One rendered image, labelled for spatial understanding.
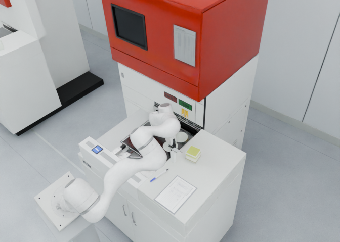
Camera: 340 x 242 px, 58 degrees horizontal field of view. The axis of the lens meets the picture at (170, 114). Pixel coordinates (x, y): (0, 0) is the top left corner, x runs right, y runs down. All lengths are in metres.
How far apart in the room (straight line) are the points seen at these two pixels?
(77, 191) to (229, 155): 0.95
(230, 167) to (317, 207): 1.35
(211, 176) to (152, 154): 0.50
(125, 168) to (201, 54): 0.73
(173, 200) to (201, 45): 0.85
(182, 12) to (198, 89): 0.46
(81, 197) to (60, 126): 2.34
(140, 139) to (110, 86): 2.77
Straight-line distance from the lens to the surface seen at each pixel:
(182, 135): 2.16
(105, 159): 1.99
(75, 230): 1.93
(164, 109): 1.88
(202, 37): 1.67
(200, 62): 1.75
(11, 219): 3.18
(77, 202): 1.53
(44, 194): 1.91
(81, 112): 3.89
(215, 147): 2.00
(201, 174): 1.86
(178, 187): 1.80
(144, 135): 1.47
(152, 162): 1.50
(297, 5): 3.10
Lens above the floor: 2.45
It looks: 42 degrees down
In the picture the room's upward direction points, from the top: 3 degrees counter-clockwise
